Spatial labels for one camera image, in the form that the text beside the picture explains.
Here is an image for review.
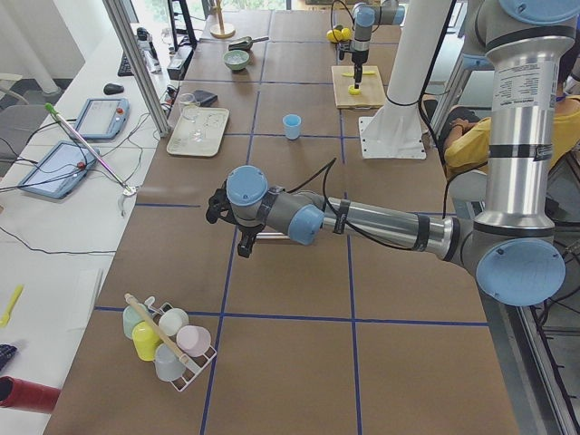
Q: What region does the blue teach pendant far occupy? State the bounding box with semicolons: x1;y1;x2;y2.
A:
74;98;130;140

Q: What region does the red cylinder bottle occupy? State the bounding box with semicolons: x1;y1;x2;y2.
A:
1;376;61;414

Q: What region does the metal ice scoop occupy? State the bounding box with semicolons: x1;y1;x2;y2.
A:
228;36;269;51

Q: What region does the wooden cutting board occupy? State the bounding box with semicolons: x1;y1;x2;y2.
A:
332;65;386;109

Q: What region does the blue teach pendant near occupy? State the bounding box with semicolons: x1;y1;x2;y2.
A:
18;140;97;199

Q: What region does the green cup in rack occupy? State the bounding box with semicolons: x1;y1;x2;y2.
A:
121;305;142;340

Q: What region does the grey-blue cup in rack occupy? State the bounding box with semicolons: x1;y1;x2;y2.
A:
154;343;186;382

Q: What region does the white wire cup rack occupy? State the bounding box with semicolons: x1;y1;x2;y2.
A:
144;296;217;392

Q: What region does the aluminium frame post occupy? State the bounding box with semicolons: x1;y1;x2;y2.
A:
102;0;170;138

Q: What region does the black keyboard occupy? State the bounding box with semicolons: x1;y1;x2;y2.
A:
117;53;133;77

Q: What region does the yellow plastic knife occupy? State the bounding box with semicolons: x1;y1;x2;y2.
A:
340;70;376;79

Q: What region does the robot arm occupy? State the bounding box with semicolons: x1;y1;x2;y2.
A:
206;1;579;306
338;1;405;91

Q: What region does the person in yellow shirt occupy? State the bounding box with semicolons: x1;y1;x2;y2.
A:
443;43;579;179

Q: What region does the green bowl of ice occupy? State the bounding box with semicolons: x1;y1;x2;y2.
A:
223;50;250;72

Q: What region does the metal rod with green tip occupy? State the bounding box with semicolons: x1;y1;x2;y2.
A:
44;103;138;197

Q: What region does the black computer mouse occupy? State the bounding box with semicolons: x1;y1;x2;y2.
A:
102;82;124;95

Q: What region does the blue teach pendant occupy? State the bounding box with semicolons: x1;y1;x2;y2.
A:
74;98;130;140
18;140;97;199

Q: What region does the whole yellow lemon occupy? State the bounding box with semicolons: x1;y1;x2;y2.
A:
341;28;352;41

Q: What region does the cream bear serving tray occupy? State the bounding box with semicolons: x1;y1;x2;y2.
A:
166;108;229;158

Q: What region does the lemon slice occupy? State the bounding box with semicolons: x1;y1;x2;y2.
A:
348;85;361;95

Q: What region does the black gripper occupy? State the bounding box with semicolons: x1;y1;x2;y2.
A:
206;181;259;258
337;39;370;88

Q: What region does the yellow cup in rack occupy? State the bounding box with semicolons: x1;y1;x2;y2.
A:
131;321;162;362

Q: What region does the light blue plastic cup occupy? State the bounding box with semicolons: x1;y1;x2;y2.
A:
282;113;302;140

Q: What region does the white cup in rack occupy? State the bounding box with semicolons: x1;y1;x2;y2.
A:
159;308;189;337

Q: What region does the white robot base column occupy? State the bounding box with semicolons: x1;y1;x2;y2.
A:
359;0;454;160

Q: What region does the steel muddler black tip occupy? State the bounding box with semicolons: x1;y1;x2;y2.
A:
256;232;290;240

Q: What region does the pink cup in rack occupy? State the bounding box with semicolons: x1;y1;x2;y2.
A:
176;325;211;357

